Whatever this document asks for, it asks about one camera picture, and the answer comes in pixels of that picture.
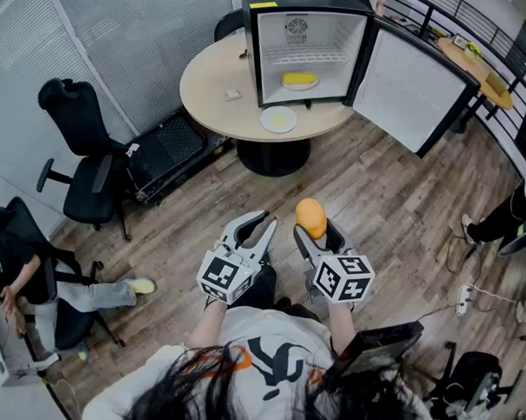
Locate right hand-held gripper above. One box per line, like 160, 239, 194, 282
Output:
290, 216, 378, 307

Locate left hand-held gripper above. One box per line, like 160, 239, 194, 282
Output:
195, 206, 278, 309

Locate orange oval food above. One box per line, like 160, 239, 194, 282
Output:
293, 197, 330, 242

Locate pale yellow food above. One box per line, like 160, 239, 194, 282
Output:
268, 110, 293, 129

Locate yellow block food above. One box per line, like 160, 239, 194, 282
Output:
282, 70, 319, 89

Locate black mini fridge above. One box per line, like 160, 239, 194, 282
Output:
233, 0, 486, 162

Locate person's left forearm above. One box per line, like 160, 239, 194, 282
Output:
185, 295, 230, 357

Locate person's right forearm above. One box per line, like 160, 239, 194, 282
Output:
323, 300, 360, 356

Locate person's black trousers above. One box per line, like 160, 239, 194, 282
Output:
226, 253, 321, 321

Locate person's white printed shirt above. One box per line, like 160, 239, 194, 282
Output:
81, 298, 447, 420

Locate white round plate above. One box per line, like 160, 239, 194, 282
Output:
259, 103, 300, 135

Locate black platform cart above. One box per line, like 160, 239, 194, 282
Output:
124, 109, 236, 210

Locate black flat panel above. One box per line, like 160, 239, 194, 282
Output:
323, 316, 426, 398

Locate round wooden table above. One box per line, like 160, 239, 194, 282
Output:
175, 26, 363, 181

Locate white power strip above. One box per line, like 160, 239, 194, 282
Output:
455, 282, 475, 318

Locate beige plate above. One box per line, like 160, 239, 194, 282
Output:
282, 77, 322, 94

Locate black office chair with headrest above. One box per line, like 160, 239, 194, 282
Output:
31, 77, 143, 243

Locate black cluttered office chair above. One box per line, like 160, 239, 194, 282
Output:
425, 339, 526, 420

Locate black chair backrest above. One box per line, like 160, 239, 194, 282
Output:
213, 8, 247, 44

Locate small wooden table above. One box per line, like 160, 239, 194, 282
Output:
433, 36, 517, 137

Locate black swivel chair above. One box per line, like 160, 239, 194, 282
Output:
0, 194, 133, 357

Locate black metal railing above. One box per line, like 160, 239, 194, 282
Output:
377, 0, 526, 174

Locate black floor cable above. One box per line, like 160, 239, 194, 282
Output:
443, 232, 485, 285

